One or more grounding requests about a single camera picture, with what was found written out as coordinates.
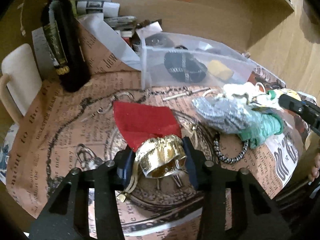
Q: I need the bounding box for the dark wine bottle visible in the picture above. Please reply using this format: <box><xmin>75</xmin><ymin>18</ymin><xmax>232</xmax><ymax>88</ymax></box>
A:
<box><xmin>41</xmin><ymin>0</ymin><xmax>91</xmax><ymax>92</ymax></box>

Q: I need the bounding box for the green knitted pouch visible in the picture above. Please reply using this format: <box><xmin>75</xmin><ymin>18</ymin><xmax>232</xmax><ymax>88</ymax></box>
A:
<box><xmin>238</xmin><ymin>107</ymin><xmax>284</xmax><ymax>149</ymax></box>

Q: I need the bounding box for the red and gold pouch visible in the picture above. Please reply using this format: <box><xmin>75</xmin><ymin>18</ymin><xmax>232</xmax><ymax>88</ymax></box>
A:
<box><xmin>113</xmin><ymin>101</ymin><xmax>187</xmax><ymax>202</ymax></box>

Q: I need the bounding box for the person's hand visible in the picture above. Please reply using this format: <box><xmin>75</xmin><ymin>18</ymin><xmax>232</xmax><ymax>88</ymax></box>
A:
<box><xmin>308</xmin><ymin>153</ymin><xmax>320</xmax><ymax>182</ymax></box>

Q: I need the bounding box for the clear plastic storage box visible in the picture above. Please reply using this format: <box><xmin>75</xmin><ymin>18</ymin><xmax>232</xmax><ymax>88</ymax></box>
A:
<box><xmin>138</xmin><ymin>31</ymin><xmax>258</xmax><ymax>91</ymax></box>

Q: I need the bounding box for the white drawstring pouch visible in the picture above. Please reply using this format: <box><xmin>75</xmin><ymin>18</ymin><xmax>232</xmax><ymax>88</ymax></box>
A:
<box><xmin>217</xmin><ymin>82</ymin><xmax>267</xmax><ymax>105</ymax></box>

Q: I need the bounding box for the stack of newspapers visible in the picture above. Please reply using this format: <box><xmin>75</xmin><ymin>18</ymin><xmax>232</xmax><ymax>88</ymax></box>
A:
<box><xmin>70</xmin><ymin>0</ymin><xmax>137</xmax><ymax>31</ymax></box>

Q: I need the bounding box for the yellow soft pouch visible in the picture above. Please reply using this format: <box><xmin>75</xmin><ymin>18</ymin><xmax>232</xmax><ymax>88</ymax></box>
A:
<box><xmin>207</xmin><ymin>60</ymin><xmax>234</xmax><ymax>81</ymax></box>

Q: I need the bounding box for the grey knitted pouch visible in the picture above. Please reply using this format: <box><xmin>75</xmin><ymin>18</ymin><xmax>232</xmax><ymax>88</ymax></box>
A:
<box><xmin>192</xmin><ymin>97</ymin><xmax>263</xmax><ymax>134</ymax></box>

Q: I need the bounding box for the black white braided bracelet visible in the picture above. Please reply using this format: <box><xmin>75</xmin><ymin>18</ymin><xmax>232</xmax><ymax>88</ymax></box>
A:
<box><xmin>213</xmin><ymin>133</ymin><xmax>250</xmax><ymax>165</ymax></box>

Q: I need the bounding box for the black pouch with silver trim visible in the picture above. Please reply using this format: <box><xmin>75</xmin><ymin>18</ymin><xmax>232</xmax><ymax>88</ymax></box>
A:
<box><xmin>164</xmin><ymin>51</ymin><xmax>208</xmax><ymax>83</ymax></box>

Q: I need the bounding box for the cream ceramic mug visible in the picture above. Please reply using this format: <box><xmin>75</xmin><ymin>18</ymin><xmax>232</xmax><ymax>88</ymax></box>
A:
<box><xmin>1</xmin><ymin>43</ymin><xmax>42</xmax><ymax>124</ymax></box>

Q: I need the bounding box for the small white cardboard box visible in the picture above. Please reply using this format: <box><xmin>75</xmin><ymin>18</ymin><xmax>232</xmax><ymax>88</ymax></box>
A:
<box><xmin>136</xmin><ymin>21</ymin><xmax>163</xmax><ymax>40</ymax></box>

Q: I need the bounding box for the wooden shelf board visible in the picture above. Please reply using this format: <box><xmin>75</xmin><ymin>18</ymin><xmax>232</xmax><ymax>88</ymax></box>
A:
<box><xmin>217</xmin><ymin>0</ymin><xmax>296</xmax><ymax>53</ymax></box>

